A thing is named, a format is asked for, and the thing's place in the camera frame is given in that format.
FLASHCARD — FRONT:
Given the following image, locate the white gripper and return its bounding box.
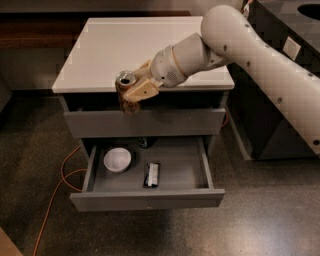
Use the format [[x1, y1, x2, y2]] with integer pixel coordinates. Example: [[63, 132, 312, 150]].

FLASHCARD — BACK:
[[123, 46, 187, 102]]

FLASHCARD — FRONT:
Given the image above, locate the orange soda can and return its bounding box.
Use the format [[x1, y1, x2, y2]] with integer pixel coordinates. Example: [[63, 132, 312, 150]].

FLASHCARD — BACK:
[[115, 70, 140, 115]]

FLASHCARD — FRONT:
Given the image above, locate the grey drawer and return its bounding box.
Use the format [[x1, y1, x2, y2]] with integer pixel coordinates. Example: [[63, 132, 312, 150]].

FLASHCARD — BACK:
[[61, 97, 225, 138], [70, 136, 225, 211]]

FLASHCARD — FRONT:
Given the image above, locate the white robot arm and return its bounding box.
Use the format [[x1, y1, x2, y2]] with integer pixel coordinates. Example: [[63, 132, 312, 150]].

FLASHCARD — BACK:
[[124, 5, 320, 155]]

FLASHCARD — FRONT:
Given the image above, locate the dark can in drawer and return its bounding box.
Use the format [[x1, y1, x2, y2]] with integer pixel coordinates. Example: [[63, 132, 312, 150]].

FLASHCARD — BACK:
[[138, 137, 153, 149]]

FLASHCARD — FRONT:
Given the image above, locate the grey top drawer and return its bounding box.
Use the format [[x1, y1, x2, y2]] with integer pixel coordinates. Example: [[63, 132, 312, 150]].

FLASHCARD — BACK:
[[61, 97, 225, 138]]

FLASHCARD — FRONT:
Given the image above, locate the grey drawer cabinet white top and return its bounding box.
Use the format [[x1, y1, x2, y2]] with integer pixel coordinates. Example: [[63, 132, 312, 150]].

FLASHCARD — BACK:
[[51, 16, 235, 161]]

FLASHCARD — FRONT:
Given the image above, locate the white bowl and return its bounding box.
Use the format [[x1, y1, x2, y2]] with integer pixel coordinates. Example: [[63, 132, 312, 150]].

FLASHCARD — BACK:
[[103, 147, 132, 173]]

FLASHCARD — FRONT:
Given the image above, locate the black and white snack packet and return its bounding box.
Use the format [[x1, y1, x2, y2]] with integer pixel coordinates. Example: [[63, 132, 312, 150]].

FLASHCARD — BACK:
[[144, 163, 160, 188]]

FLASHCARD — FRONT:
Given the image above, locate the dark wooden bench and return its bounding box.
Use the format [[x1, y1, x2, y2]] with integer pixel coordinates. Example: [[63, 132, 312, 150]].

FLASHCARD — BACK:
[[0, 11, 191, 49]]

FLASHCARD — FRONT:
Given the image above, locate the white label on cabinet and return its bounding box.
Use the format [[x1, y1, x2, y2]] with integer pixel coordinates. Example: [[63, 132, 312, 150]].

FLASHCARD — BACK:
[[283, 37, 301, 60]]

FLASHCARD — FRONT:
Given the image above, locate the black side cabinet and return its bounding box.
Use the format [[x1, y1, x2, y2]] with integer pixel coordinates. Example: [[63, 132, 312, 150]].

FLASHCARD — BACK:
[[228, 0, 320, 160]]

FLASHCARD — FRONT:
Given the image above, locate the orange extension cable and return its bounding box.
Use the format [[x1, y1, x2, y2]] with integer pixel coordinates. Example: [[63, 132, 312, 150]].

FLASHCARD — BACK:
[[32, 0, 254, 256]]

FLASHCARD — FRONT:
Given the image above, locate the white cable tag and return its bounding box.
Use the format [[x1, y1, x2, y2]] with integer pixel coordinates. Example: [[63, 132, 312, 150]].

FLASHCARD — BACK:
[[241, 3, 250, 18]]

